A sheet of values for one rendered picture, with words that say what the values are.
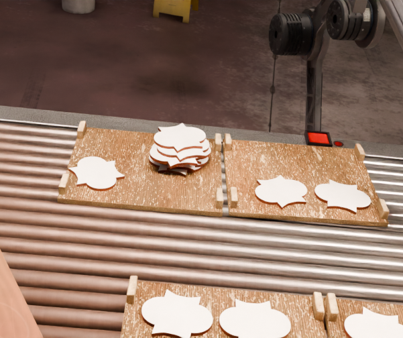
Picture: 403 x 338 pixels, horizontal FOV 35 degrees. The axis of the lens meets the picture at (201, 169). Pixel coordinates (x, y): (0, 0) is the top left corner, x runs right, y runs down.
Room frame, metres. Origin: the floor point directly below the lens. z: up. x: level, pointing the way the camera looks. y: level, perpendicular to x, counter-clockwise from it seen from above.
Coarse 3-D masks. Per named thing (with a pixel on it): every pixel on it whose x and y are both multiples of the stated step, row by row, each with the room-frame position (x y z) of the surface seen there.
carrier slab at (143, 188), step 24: (96, 144) 1.51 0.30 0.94; (120, 144) 1.53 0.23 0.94; (144, 144) 1.55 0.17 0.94; (120, 168) 1.41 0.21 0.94; (144, 168) 1.42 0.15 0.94; (216, 168) 1.47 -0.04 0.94; (72, 192) 1.28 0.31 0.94; (96, 192) 1.29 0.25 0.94; (120, 192) 1.30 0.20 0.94; (144, 192) 1.32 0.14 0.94; (168, 192) 1.33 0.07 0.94; (192, 192) 1.34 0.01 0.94; (216, 216) 1.28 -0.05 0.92
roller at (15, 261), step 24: (24, 264) 1.03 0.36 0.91; (48, 264) 1.04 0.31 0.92; (72, 264) 1.05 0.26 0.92; (96, 264) 1.05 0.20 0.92; (120, 264) 1.06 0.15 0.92; (144, 264) 1.08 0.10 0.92; (264, 288) 1.06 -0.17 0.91; (288, 288) 1.06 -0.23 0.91; (312, 288) 1.07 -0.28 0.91; (336, 288) 1.08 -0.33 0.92; (360, 288) 1.08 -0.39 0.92; (384, 288) 1.09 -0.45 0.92
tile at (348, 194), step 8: (320, 184) 1.44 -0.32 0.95; (328, 184) 1.44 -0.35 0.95; (336, 184) 1.45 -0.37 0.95; (344, 184) 1.45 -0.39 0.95; (320, 192) 1.40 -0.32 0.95; (328, 192) 1.41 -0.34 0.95; (336, 192) 1.41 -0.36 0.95; (344, 192) 1.42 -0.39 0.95; (352, 192) 1.42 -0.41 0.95; (360, 192) 1.42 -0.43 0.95; (320, 200) 1.38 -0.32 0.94; (328, 200) 1.37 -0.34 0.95; (336, 200) 1.38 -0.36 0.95; (344, 200) 1.38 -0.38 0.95; (352, 200) 1.39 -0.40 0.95; (360, 200) 1.39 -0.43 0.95; (368, 200) 1.39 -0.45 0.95; (328, 208) 1.35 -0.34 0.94; (336, 208) 1.35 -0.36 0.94; (344, 208) 1.35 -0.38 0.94; (352, 208) 1.35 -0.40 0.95; (360, 208) 1.36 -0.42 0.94
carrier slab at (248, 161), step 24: (240, 144) 1.61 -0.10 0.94; (264, 144) 1.63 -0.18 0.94; (288, 144) 1.64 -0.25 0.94; (240, 168) 1.48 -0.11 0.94; (264, 168) 1.50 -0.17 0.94; (288, 168) 1.51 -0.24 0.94; (312, 168) 1.53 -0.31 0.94; (336, 168) 1.54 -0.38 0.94; (360, 168) 1.56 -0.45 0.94; (240, 192) 1.37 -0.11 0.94; (312, 192) 1.41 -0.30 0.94; (240, 216) 1.29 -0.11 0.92; (264, 216) 1.29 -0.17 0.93; (288, 216) 1.30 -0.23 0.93; (312, 216) 1.31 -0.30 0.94; (336, 216) 1.32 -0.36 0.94; (360, 216) 1.33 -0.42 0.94
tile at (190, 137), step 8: (160, 128) 1.53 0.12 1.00; (168, 128) 1.54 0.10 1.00; (176, 128) 1.54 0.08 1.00; (184, 128) 1.55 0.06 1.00; (192, 128) 1.55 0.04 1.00; (160, 136) 1.49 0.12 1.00; (168, 136) 1.49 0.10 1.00; (176, 136) 1.50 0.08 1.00; (184, 136) 1.50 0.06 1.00; (192, 136) 1.51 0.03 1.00; (200, 136) 1.51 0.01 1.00; (160, 144) 1.45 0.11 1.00; (168, 144) 1.45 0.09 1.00; (176, 144) 1.46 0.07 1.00; (184, 144) 1.46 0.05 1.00; (192, 144) 1.47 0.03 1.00; (200, 144) 1.47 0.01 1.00; (176, 152) 1.43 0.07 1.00
